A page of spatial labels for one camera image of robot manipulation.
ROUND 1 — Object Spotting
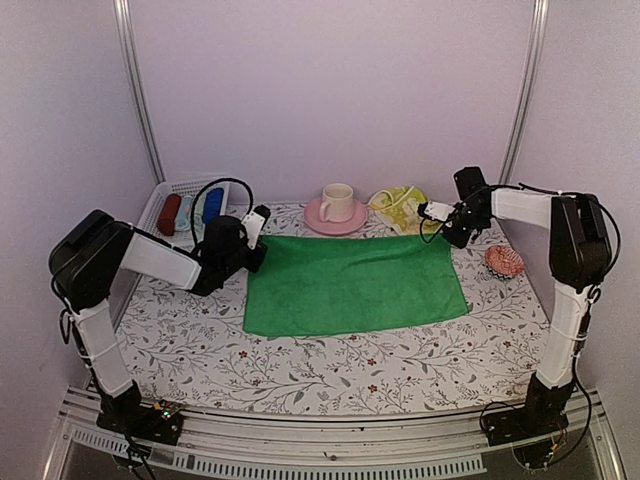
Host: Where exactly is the green microfibre towel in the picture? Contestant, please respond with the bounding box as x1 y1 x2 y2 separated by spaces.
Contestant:
243 236 468 338

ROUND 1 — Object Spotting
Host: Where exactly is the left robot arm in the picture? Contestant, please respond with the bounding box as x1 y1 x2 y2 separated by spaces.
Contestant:
49 205 271 434

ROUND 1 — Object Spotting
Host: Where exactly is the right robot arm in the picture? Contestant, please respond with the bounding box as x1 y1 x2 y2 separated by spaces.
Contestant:
442 166 619 436

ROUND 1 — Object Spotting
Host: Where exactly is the light blue rolled towel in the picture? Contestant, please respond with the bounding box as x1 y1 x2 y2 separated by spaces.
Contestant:
174 195 193 232

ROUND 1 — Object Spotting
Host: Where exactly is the white plastic basket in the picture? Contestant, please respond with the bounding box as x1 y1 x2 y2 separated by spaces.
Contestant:
137 175 231 247

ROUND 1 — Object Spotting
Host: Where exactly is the pale green rolled towel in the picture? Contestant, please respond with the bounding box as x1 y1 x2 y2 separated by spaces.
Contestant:
192 194 206 229

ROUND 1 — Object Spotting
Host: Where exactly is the dark red rolled towel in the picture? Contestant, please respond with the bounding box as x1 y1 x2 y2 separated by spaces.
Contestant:
156 194 181 237

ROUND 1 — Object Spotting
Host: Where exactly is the yellow patterned towel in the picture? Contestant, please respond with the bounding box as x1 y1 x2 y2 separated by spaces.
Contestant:
367 186 441 236

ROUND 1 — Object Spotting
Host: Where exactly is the pink plate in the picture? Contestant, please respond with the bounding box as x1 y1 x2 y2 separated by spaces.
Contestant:
303 197 370 236

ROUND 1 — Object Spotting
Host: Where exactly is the cream ceramic mug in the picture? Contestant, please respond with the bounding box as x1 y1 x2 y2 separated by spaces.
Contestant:
318 183 355 223

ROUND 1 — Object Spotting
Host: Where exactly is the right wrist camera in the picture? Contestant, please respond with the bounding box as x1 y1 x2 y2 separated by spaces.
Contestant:
417 201 455 223

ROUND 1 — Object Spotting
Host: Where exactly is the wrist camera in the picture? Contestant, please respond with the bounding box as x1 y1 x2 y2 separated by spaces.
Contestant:
417 201 455 223
241 205 271 250

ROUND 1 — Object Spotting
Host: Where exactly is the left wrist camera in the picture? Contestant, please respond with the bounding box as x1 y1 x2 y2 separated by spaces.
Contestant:
241 205 271 250

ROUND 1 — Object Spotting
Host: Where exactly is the right aluminium frame post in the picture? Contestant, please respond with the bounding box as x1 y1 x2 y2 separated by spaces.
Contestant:
499 0 549 183

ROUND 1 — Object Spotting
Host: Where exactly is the aluminium frame post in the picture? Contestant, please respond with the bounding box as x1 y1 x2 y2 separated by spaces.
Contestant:
499 0 549 183
113 0 166 184

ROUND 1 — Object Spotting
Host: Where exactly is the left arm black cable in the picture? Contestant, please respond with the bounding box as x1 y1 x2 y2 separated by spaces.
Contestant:
190 175 256 246

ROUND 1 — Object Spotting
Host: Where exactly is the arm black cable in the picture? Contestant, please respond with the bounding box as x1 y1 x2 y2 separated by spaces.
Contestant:
519 182 621 281
190 175 256 246

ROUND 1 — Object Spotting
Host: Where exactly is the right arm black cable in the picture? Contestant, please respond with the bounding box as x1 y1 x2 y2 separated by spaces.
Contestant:
519 182 621 281

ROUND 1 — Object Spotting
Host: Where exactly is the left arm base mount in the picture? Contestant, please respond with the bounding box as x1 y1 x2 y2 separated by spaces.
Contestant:
96 396 184 446

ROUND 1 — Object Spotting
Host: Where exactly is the front aluminium rail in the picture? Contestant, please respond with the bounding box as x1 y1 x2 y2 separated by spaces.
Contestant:
45 388 627 479

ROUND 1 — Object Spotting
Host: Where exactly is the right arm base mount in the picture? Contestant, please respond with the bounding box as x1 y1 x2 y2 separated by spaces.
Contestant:
479 397 569 446

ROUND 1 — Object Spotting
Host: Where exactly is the left aluminium frame post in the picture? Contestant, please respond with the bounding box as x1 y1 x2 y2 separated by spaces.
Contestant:
113 0 166 184

